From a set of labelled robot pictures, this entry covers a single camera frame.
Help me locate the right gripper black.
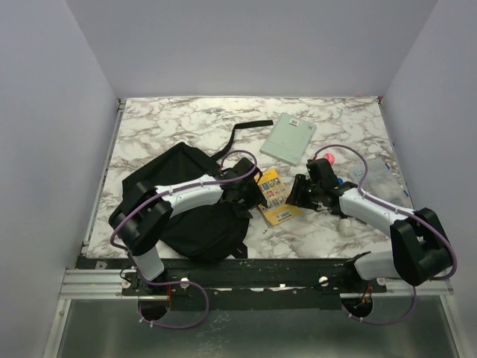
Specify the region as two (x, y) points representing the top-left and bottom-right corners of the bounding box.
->
(285, 173), (323, 210)

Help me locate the yellow cover book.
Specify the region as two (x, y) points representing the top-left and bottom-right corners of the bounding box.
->
(254, 169), (302, 227)

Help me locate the black student backpack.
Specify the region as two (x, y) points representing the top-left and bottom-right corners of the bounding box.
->
(108, 139), (267, 263)

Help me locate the pale green notebook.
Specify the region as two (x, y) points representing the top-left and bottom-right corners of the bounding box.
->
(260, 113), (316, 166)

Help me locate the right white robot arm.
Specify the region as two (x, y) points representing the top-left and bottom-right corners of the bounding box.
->
(286, 159), (452, 292)

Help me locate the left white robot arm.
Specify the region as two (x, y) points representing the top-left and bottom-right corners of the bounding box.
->
(109, 157), (266, 295)

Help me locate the pink cap glue bottle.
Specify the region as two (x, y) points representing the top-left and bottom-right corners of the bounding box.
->
(322, 153), (335, 166)

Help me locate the white plastic tube piece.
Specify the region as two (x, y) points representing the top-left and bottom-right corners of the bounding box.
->
(338, 219), (354, 237)

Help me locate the clear plastic pencil case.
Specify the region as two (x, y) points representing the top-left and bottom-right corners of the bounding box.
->
(362, 158), (412, 207)

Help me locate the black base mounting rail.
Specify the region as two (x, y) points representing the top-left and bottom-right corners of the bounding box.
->
(75, 257), (386, 311)

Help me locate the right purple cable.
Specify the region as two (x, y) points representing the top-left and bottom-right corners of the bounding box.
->
(311, 144), (458, 279)

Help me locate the aluminium table edge rail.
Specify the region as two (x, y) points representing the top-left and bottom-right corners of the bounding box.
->
(80, 98), (127, 256)

